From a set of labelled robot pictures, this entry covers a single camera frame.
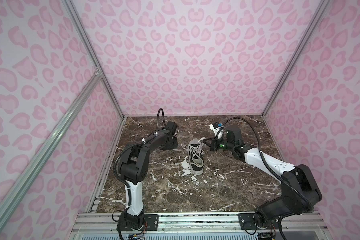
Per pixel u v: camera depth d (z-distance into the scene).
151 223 0.73
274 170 0.46
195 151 0.92
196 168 0.86
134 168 0.53
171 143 0.86
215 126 0.76
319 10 0.71
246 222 0.73
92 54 0.84
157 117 0.80
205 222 0.75
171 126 0.80
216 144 0.75
